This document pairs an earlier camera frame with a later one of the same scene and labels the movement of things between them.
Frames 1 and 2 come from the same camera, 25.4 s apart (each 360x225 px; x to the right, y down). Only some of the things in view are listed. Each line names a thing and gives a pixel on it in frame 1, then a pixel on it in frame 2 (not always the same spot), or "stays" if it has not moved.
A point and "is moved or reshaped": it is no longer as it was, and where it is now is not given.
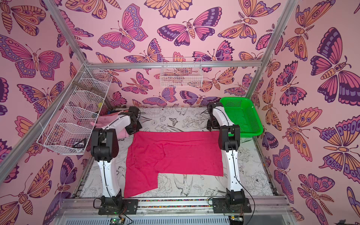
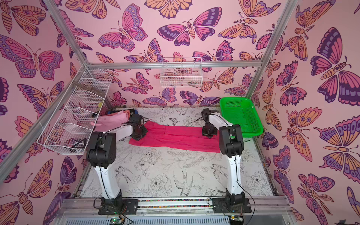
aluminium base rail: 269,210 stays
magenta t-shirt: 190,153 is moved or reshaped
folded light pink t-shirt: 104,120 stays
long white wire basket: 71,129 stays
